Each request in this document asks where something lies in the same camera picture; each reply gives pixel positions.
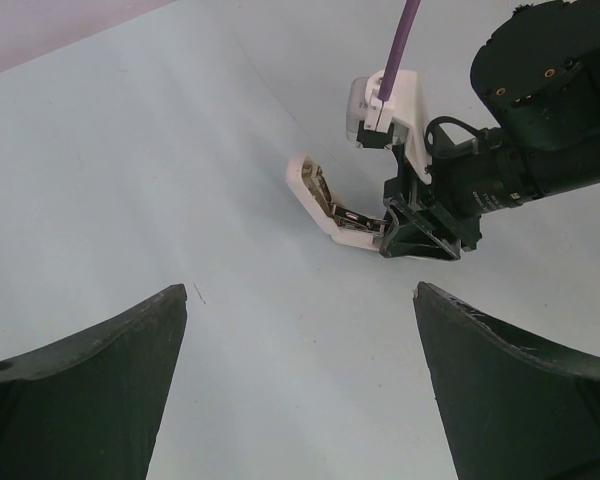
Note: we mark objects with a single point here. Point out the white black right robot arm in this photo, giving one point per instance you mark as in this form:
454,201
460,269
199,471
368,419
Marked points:
539,76

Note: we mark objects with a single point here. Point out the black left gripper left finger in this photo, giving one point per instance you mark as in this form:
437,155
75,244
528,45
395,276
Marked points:
90,406

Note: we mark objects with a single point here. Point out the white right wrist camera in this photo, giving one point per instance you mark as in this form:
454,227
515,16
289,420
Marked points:
401,120

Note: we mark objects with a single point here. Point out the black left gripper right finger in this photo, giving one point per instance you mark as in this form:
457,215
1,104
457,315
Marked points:
514,405

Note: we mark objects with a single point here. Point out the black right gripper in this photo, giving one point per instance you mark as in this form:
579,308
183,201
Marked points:
420,225

